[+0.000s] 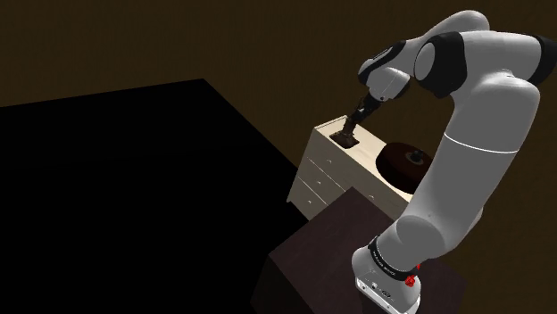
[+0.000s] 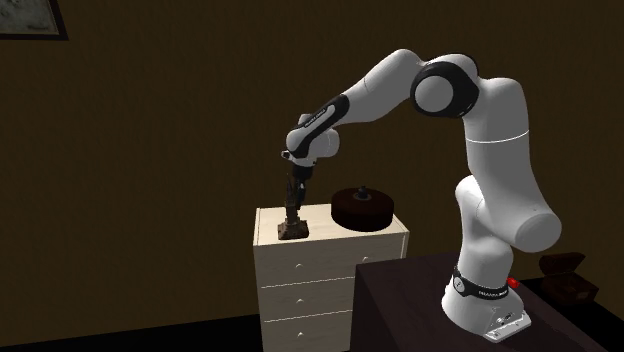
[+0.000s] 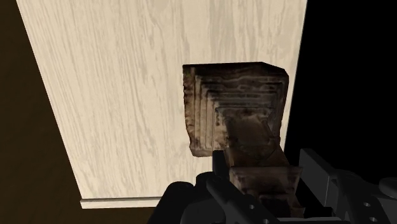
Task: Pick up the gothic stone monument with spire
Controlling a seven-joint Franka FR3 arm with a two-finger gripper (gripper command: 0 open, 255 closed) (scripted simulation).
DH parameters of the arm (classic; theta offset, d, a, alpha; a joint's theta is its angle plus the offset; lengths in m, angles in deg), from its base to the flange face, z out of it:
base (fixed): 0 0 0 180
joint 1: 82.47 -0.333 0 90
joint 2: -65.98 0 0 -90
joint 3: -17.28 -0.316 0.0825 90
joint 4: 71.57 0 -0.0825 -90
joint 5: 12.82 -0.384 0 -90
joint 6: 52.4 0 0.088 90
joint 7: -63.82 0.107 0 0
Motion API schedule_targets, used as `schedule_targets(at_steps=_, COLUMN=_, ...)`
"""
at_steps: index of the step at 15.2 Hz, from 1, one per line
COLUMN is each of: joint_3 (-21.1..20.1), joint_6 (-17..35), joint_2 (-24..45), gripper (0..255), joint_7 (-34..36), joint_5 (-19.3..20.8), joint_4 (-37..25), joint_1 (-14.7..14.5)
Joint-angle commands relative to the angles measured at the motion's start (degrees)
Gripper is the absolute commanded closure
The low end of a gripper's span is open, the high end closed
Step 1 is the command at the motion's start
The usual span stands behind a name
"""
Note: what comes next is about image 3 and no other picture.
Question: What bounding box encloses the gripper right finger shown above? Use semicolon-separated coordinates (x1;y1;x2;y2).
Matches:
298;148;397;224

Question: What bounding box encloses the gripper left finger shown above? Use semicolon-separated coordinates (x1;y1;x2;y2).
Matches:
147;150;281;224

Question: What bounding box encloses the brown carved stepped pedestal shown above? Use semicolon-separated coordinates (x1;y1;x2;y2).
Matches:
182;61;306;218

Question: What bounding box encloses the pale wooden table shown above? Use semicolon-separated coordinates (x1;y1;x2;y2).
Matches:
15;0;309;209

